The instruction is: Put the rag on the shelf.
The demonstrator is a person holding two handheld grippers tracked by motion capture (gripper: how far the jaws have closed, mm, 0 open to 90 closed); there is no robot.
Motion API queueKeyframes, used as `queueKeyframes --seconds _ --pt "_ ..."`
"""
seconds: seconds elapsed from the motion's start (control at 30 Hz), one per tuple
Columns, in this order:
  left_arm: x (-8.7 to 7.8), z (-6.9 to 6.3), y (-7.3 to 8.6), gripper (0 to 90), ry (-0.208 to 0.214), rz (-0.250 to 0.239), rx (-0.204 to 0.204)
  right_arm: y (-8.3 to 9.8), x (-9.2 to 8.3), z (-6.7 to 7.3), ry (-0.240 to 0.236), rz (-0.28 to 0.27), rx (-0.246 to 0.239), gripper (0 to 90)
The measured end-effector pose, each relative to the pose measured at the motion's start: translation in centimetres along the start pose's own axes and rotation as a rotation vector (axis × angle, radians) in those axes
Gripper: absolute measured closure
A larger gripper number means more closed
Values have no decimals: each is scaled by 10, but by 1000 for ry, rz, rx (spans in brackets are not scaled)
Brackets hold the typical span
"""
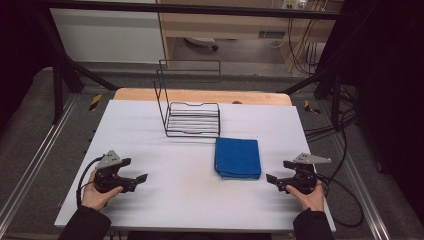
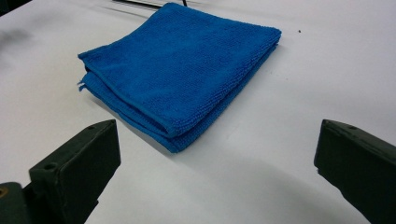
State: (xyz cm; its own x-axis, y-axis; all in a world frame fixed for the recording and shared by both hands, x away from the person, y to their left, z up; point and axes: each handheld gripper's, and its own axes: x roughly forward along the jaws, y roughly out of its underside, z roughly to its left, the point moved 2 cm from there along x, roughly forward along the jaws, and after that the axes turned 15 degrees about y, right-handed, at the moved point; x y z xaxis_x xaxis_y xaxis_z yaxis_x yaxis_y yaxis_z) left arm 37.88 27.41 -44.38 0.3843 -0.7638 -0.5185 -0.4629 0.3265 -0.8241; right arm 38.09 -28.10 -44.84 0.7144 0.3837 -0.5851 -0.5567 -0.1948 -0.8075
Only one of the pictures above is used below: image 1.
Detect black wire rack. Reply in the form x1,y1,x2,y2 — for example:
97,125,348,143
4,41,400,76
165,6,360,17
153,59,222,139

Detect right hand-held gripper cable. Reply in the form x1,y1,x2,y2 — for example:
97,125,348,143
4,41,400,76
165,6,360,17
314,173,365,229

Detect bundle of black floor cables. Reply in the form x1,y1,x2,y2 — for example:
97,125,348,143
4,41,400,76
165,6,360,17
303,84,359,143

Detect black horizontal frame bar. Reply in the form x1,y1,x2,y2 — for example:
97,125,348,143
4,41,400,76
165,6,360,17
33,0,346,20

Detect white chair base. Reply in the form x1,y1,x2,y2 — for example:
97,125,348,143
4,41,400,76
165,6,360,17
184,36,220,52

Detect white table sheet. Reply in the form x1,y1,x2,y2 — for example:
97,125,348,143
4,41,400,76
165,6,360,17
54,99,337,233

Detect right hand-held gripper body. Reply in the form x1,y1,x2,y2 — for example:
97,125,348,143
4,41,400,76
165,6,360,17
276,152,333,195

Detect black frame stand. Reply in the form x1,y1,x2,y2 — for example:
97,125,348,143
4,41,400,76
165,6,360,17
281,63,346,129
34,6,119,125

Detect white power strip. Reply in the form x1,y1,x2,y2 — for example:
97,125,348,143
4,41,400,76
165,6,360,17
281,0,308,10

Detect dark curtain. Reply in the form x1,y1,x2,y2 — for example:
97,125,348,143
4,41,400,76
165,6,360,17
343,0,424,214
0,0,51,134

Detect blue towel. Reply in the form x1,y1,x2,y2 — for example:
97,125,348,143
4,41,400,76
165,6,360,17
213,136,262,180

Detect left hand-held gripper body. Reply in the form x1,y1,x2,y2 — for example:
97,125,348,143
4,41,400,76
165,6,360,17
93,149,138,194

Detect hanging black cables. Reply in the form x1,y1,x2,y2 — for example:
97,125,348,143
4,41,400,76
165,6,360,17
288,18,322,75

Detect person's right hand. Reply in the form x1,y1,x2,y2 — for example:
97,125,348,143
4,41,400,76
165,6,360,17
285,179,325,213

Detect left hand-held gripper cable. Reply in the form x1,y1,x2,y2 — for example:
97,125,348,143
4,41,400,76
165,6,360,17
75,155,106,208

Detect hand-held gripper cable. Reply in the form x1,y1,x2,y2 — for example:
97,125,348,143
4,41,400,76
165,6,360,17
314,173,365,229
75,155,106,208

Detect aluminium rail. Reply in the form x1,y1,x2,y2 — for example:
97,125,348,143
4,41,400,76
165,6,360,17
333,133,391,240
0,94,79,228

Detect person's left hand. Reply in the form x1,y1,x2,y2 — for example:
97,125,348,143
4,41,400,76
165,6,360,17
81,168,124,212

